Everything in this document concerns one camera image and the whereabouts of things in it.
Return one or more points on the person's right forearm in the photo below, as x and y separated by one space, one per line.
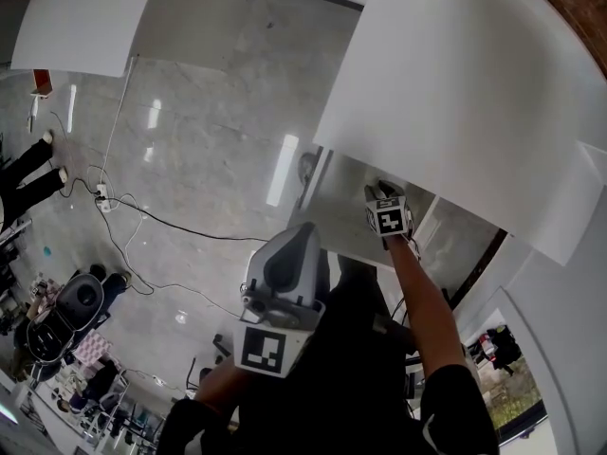
422 301

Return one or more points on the black office chair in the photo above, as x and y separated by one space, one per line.
80 294

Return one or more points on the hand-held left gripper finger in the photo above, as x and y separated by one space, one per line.
313 268
256 273

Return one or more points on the teal floor marker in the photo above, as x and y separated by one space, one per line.
46 251

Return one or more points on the white power strip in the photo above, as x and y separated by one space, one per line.
102 197

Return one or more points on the black framed glass door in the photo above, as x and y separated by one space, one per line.
521 396

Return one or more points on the white box with red interior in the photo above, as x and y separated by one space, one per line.
43 81

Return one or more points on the white drawer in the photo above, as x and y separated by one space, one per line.
341 206

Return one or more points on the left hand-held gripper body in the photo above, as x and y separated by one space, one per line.
261 349

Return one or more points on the person's black clothing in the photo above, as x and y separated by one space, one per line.
341 396

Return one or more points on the small white desk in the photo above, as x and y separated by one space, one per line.
85 22

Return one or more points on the person's shoe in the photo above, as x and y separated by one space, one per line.
307 166

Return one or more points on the white desk with hutch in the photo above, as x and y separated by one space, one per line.
450 88

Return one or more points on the checkered cloth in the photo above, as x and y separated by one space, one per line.
95 346

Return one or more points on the person's left forearm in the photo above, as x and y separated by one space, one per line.
220 382

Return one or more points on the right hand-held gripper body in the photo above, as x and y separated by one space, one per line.
391 218

